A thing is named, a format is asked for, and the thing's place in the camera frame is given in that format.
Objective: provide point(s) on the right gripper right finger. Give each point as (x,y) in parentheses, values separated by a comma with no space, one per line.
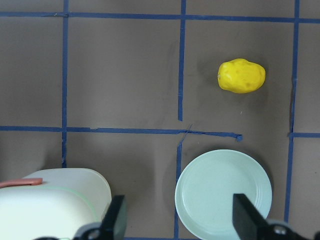
(248,223)

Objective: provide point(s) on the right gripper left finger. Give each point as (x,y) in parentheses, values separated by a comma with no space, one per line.
(113,226)

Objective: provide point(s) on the green plate far side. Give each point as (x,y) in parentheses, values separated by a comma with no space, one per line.
(204,192)

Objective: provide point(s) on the yellow lemon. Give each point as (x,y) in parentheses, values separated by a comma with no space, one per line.
(240,76)

